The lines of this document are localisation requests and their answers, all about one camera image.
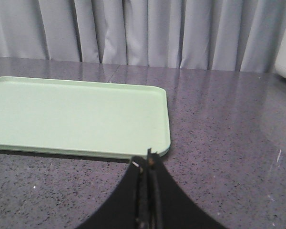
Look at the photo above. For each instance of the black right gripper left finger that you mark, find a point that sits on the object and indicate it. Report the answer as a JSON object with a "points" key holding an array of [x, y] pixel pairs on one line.
{"points": [[126, 207]]}

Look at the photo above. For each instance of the grey pleated curtain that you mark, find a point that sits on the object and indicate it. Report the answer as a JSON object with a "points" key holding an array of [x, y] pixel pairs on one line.
{"points": [[228, 35]]}

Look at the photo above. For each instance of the light green plastic tray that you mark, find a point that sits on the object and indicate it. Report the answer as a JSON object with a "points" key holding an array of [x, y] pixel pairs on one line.
{"points": [[82, 118]]}

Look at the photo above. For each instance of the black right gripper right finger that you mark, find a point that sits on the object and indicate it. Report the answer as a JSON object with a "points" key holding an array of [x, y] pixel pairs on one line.
{"points": [[170, 207]]}

